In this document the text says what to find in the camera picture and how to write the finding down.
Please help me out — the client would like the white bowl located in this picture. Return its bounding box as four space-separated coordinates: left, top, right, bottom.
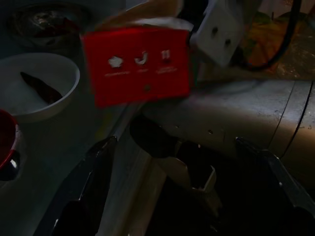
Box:
0 53 81 123

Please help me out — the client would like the steel bowl with dark food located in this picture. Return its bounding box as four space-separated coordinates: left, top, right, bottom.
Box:
7 2 92 50

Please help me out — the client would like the orange green food package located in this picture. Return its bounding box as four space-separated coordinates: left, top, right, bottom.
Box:
242 11 315 77

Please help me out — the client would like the white angular plastic piece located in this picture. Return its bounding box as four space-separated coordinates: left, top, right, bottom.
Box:
151 156 219 214

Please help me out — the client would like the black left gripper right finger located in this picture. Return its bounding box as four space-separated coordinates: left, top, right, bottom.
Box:
235 136 315 236

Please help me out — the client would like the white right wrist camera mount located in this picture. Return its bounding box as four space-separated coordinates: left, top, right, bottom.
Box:
189 0 245 67

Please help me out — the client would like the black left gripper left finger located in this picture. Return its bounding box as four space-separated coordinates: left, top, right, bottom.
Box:
33 135 118 236

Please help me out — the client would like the red cup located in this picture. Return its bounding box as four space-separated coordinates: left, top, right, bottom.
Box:
0 109 24 181

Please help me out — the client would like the dark red chili pepper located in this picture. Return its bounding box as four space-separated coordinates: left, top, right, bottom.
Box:
20 71 63 105

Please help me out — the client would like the red white cardboard food box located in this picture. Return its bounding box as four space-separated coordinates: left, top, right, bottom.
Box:
80 0 195 108

